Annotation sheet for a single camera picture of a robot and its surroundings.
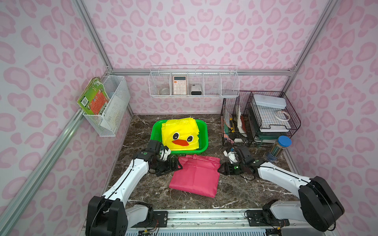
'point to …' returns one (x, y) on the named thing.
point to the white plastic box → (270, 101)
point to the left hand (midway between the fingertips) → (175, 167)
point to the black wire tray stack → (268, 116)
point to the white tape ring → (281, 119)
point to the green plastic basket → (157, 134)
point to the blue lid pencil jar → (276, 150)
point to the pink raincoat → (199, 175)
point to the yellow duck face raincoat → (180, 134)
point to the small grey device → (196, 90)
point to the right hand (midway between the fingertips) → (221, 169)
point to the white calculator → (179, 85)
